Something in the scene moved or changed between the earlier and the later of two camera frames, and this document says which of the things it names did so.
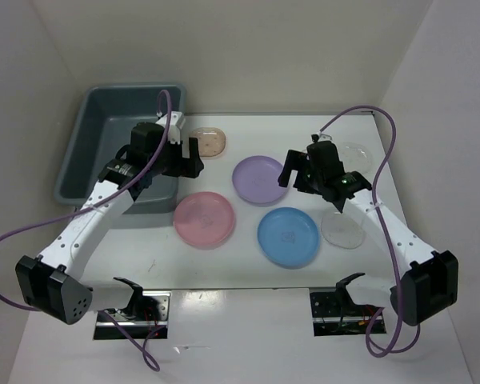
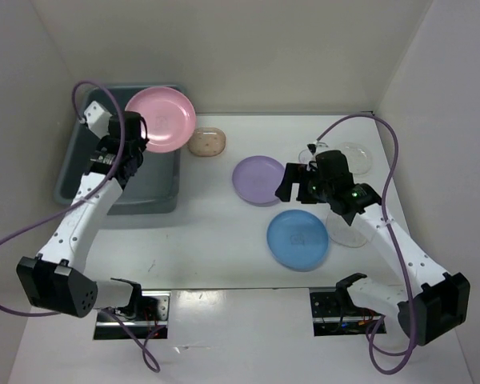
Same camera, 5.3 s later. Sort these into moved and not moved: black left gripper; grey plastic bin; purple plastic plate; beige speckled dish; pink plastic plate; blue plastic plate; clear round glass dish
Moved: black left gripper; pink plastic plate; blue plastic plate
Not moved: grey plastic bin; clear round glass dish; beige speckled dish; purple plastic plate
